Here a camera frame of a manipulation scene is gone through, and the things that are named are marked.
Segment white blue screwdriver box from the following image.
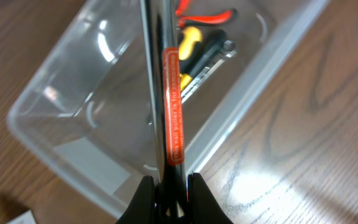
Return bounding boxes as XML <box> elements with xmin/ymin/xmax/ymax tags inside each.
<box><xmin>6</xmin><ymin>210</ymin><xmax>37</xmax><ymax>224</ymax></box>

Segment clear plastic storage container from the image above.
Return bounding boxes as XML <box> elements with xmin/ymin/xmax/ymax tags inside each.
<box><xmin>7</xmin><ymin>0</ymin><xmax>327</xmax><ymax>218</ymax></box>

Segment stubby yellow black screwdriver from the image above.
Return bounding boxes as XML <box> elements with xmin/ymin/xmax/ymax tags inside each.
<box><xmin>178</xmin><ymin>26</ymin><xmax>203</xmax><ymax>73</ymax></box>

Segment red handled pliers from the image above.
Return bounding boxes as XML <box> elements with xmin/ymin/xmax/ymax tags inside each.
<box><xmin>175</xmin><ymin>0</ymin><xmax>238</xmax><ymax>29</ymax></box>

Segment black yellow slim screwdriver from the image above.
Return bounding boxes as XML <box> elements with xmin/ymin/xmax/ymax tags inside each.
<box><xmin>180</xmin><ymin>29</ymin><xmax>227</xmax><ymax>91</ymax></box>

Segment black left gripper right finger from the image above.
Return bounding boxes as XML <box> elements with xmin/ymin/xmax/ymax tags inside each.
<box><xmin>188</xmin><ymin>172</ymin><xmax>233</xmax><ymax>224</ymax></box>

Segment small hammer black handle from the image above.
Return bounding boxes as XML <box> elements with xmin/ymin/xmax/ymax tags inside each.
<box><xmin>140</xmin><ymin>0</ymin><xmax>188</xmax><ymax>222</ymax></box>

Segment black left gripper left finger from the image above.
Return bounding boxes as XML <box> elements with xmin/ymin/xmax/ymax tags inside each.
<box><xmin>116</xmin><ymin>175</ymin><xmax>155</xmax><ymax>224</ymax></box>

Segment chrome double-ended wrench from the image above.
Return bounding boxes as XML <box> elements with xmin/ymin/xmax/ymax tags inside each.
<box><xmin>181</xmin><ymin>40</ymin><xmax>237</xmax><ymax>104</ymax></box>

